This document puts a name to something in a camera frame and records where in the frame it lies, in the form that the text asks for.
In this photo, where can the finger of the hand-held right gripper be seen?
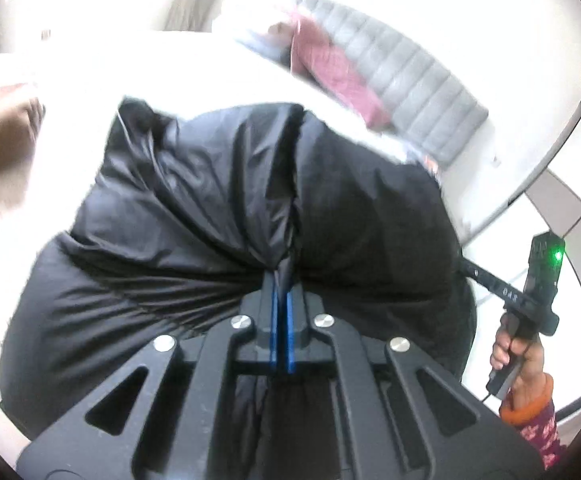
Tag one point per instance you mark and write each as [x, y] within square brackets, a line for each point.
[485, 277]

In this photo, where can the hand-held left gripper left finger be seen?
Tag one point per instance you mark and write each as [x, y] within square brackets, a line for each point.
[274, 320]

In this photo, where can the person's right hand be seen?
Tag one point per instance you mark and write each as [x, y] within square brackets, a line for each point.
[510, 350]

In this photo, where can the pink velvet pillow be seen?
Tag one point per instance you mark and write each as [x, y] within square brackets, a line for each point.
[330, 70]

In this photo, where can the orange bangle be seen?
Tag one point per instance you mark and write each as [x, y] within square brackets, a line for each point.
[525, 411]

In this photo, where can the printed magazine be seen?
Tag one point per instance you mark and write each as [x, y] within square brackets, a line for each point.
[431, 165]

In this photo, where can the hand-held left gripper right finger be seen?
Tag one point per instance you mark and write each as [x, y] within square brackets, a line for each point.
[290, 330]

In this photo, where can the black puffer jacket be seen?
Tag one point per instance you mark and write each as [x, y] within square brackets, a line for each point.
[170, 210]

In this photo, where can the grey quilted headboard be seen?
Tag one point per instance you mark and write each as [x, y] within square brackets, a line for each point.
[400, 75]

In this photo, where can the folded pale blue blanket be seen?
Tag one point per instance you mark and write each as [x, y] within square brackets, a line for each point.
[255, 42]

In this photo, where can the bed with pale blue cover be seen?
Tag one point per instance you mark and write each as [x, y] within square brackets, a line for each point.
[170, 70]

